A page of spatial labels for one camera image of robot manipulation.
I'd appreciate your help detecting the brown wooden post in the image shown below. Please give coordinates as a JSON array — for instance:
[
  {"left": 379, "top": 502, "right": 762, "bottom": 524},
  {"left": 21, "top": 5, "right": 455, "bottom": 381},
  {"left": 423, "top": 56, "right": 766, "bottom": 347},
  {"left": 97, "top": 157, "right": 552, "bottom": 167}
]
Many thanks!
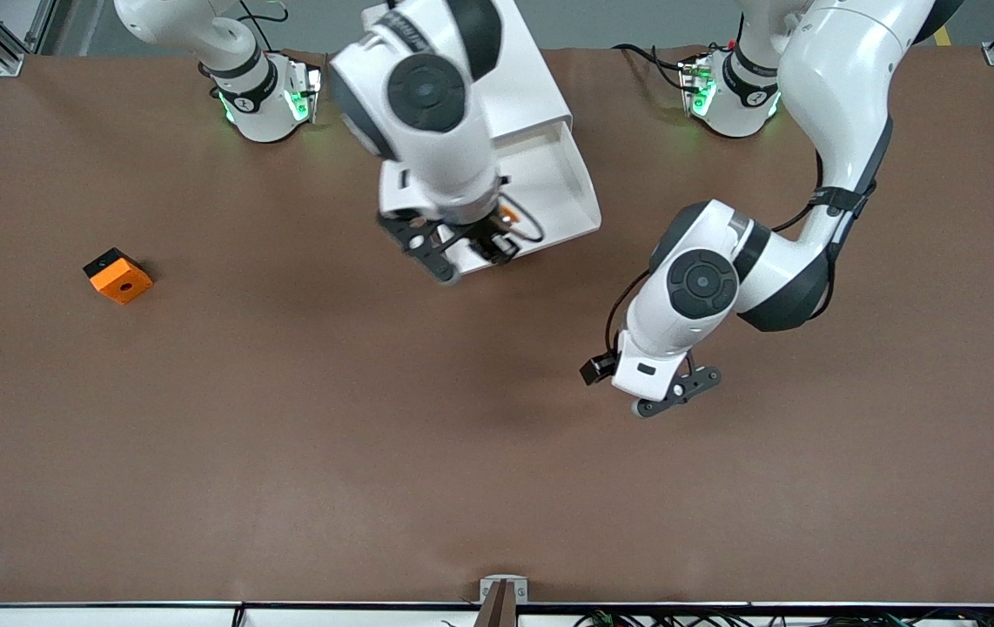
[{"left": 478, "top": 582, "right": 519, "bottom": 627}]

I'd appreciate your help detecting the grey metal bracket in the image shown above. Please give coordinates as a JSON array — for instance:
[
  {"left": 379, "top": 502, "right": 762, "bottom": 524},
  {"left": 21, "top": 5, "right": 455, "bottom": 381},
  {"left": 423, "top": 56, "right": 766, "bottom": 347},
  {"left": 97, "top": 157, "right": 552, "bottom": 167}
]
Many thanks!
[{"left": 480, "top": 576, "right": 529, "bottom": 604}]

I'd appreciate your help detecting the black arm base cable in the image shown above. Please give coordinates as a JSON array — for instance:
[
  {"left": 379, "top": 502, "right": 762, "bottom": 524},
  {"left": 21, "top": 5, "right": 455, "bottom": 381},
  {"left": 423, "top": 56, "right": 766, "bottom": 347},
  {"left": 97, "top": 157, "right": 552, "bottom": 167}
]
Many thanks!
[
  {"left": 612, "top": 42, "right": 698, "bottom": 92},
  {"left": 236, "top": 0, "right": 291, "bottom": 27}
]

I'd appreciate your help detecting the black cable bundle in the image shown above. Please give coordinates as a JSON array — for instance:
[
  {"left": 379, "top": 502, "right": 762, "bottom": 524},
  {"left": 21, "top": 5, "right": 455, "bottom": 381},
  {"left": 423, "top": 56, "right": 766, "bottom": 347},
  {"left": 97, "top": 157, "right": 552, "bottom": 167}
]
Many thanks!
[{"left": 571, "top": 610, "right": 994, "bottom": 627}]

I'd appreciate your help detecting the orange and black button box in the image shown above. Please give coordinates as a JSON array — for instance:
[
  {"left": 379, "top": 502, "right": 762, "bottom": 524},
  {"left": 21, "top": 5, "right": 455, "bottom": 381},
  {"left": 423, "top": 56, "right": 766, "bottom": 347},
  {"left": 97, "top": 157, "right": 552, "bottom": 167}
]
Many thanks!
[{"left": 83, "top": 247, "right": 154, "bottom": 306}]

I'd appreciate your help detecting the white edge rail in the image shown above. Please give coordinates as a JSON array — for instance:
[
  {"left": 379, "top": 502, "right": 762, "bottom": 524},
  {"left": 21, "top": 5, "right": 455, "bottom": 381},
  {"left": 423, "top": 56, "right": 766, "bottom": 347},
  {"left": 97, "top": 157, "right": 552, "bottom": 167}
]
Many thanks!
[{"left": 0, "top": 603, "right": 994, "bottom": 627}]

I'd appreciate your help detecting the white plastic drawer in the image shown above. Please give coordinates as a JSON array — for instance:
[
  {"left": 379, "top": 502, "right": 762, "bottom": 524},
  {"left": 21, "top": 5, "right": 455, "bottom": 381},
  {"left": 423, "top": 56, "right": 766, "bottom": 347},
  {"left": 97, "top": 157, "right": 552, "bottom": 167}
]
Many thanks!
[{"left": 449, "top": 120, "right": 602, "bottom": 278}]

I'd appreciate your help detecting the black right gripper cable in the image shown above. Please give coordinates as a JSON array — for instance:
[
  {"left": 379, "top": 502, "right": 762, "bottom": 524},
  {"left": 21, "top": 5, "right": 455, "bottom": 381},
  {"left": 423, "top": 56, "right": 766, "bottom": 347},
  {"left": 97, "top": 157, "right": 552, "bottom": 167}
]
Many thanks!
[{"left": 501, "top": 199, "right": 547, "bottom": 245}]

